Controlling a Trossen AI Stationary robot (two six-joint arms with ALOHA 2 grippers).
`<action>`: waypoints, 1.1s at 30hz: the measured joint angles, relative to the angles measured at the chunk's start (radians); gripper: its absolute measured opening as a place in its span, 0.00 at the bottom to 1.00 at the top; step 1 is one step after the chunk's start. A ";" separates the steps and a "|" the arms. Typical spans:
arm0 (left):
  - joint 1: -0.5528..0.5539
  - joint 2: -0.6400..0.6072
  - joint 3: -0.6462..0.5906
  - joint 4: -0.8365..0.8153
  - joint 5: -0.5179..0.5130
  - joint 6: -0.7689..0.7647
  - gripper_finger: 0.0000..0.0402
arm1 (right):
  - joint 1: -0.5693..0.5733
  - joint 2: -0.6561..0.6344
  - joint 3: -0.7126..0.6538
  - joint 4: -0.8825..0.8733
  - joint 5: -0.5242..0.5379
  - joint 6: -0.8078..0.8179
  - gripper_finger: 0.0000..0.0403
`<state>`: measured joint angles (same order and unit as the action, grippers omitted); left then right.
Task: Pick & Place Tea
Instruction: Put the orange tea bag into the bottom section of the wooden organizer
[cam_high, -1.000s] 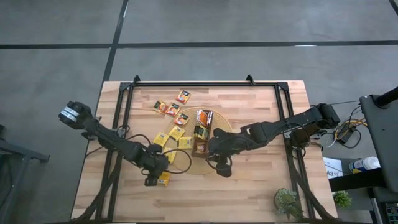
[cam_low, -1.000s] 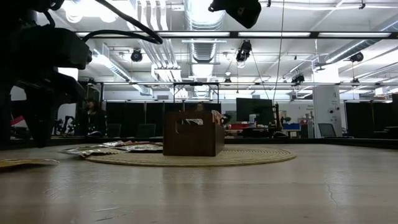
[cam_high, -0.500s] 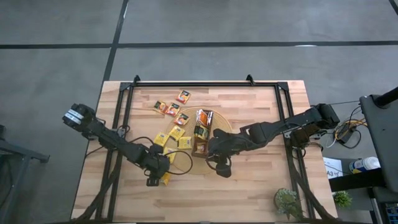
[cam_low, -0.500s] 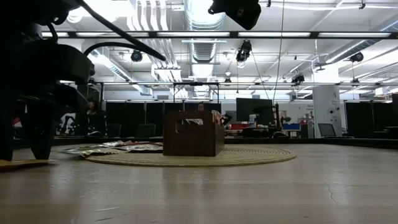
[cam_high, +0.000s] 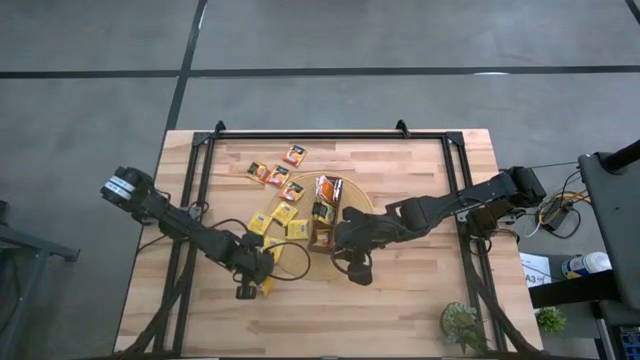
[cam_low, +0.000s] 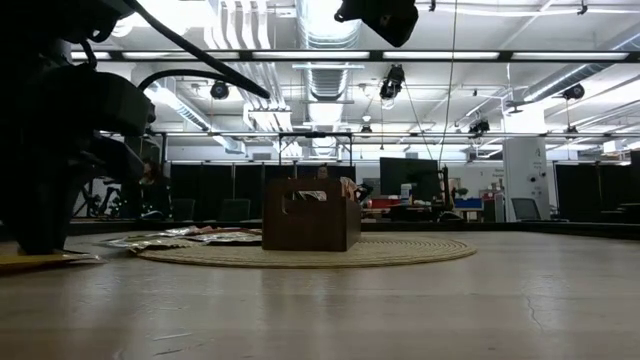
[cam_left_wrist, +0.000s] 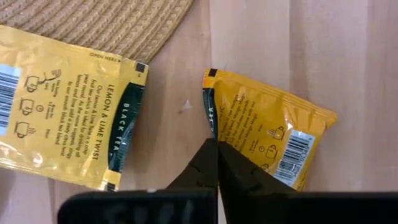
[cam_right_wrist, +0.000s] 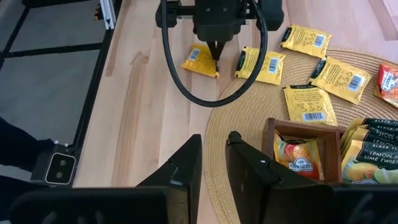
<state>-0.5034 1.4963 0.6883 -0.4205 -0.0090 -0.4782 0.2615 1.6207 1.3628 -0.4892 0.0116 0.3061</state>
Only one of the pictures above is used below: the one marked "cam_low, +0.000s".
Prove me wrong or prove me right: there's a round woven placemat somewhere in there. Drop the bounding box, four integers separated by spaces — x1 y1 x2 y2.
137 233 479 270

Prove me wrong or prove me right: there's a grey office chair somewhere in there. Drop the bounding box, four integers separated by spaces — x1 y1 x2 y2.
510 197 542 222

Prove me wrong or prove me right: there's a dark green chair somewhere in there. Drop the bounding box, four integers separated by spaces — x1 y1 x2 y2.
218 198 252 222
172 198 197 222

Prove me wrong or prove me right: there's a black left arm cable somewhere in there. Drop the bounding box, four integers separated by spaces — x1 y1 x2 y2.
79 0 272 100

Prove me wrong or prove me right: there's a black metal scaffold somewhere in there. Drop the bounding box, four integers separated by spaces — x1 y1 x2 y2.
99 130 484 221

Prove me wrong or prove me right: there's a black partition wall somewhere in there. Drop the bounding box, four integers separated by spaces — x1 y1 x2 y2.
554 162 640 224
169 163 357 222

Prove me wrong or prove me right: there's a black overhead crossbeam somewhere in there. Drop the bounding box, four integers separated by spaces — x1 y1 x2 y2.
69 48 640 64

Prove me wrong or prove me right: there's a black monitor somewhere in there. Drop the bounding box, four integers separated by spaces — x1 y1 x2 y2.
378 157 441 202

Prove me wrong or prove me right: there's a white pillar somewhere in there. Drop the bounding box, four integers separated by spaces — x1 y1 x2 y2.
502 137 551 222

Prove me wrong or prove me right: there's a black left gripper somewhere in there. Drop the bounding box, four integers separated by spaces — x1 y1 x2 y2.
0 64 155 255

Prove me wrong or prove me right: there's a thin hanging cable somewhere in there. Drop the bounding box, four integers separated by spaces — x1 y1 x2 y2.
438 0 459 169

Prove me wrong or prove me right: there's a brown wooden tea box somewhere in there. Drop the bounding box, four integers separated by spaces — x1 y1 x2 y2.
261 178 362 253

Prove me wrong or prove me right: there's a white rectangular air duct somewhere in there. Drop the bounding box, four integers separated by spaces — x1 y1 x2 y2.
144 82 246 154

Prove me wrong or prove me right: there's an orange white tea packet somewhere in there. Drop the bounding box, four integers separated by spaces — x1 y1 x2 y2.
339 175 359 201

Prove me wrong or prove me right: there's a silver ventilation duct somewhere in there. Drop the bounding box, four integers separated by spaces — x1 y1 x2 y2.
294 0 367 126

